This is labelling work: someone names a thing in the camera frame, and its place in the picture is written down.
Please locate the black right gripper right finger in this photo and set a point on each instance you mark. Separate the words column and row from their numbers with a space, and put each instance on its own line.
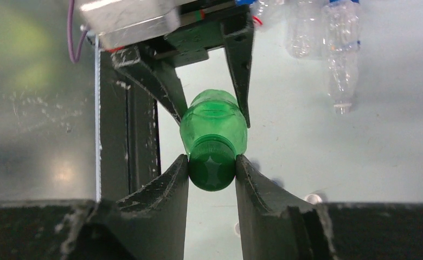
column 275, row 224

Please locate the green plastic bottle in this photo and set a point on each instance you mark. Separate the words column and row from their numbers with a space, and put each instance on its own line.
column 214, row 112

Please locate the clear bottle with blue label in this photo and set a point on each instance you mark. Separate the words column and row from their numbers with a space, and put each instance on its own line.
column 341, row 44

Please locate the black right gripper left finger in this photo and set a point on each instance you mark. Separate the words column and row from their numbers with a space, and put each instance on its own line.
column 148, row 224

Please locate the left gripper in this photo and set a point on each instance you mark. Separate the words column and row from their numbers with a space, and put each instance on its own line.
column 205, row 26

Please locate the clear bottle with red ring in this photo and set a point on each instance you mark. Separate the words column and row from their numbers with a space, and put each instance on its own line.
column 268, row 13

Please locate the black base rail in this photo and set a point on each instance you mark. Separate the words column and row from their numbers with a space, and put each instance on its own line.
column 130, row 154

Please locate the green bottle cap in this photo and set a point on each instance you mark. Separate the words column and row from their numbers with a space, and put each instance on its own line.
column 211, row 165

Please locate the clear crushed plastic bottle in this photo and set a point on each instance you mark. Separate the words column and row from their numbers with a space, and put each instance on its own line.
column 304, row 29

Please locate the white bottle cap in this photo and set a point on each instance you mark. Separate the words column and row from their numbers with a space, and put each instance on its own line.
column 237, row 229
column 313, row 198

